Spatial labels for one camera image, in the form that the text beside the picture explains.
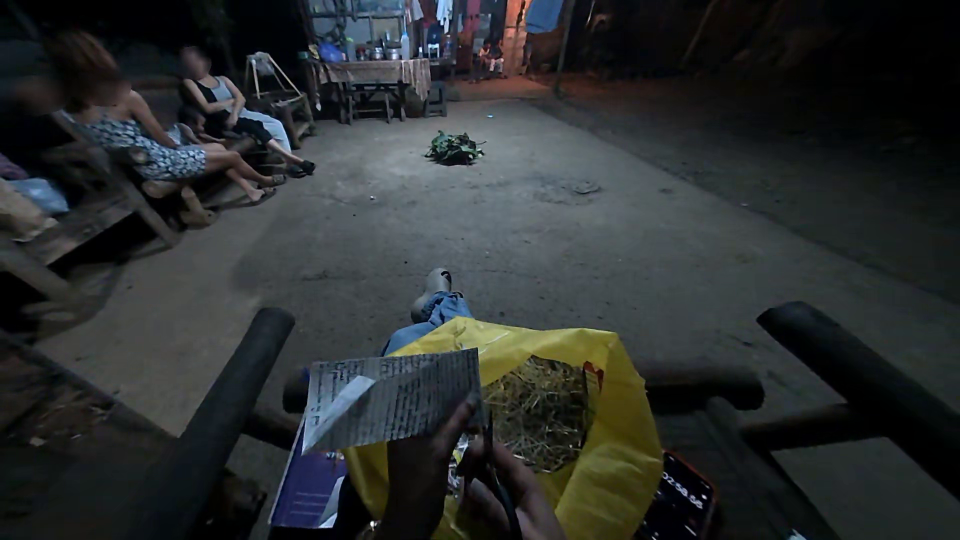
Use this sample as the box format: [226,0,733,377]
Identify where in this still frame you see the person's left hand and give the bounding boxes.
[381,396,479,529]

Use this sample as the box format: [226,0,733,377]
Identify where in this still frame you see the person's right hand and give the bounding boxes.
[456,438,568,540]

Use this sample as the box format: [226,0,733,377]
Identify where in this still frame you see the dark scissors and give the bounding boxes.
[481,405,524,540]

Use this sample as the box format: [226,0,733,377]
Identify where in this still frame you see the printed paper sheet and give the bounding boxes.
[301,348,482,456]

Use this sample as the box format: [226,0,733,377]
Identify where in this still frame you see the pile of dry straw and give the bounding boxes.
[483,355,590,474]

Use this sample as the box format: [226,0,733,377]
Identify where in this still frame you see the person's legs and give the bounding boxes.
[381,267,474,357]

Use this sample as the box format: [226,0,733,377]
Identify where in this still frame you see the yellow bag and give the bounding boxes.
[343,316,664,540]

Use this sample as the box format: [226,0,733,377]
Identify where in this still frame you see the purple book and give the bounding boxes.
[268,367,349,531]

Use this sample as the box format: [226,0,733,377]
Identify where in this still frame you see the smartphone with dark screen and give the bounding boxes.
[636,450,719,540]

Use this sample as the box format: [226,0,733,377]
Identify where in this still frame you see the pile of green leaves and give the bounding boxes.
[425,130,487,167]

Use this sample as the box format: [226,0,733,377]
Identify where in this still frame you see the dark wooden log chair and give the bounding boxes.
[135,301,960,540]

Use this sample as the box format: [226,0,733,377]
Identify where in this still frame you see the wooden chair with cloth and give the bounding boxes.
[243,51,317,149]

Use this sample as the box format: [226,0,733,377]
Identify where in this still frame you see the table with patterned cloth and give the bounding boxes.
[303,57,433,125]

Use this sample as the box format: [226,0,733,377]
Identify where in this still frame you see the wooden bench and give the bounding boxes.
[0,111,219,320]

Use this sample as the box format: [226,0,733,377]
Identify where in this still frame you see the hanging clothes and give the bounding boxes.
[408,0,483,37]

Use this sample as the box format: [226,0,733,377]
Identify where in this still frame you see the blue hanging cloth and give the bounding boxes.
[525,0,565,36]

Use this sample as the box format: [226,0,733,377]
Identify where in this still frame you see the pale plastic bag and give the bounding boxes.
[9,177,70,216]

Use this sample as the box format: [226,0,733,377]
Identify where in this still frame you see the beige cloth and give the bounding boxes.
[0,178,58,243]

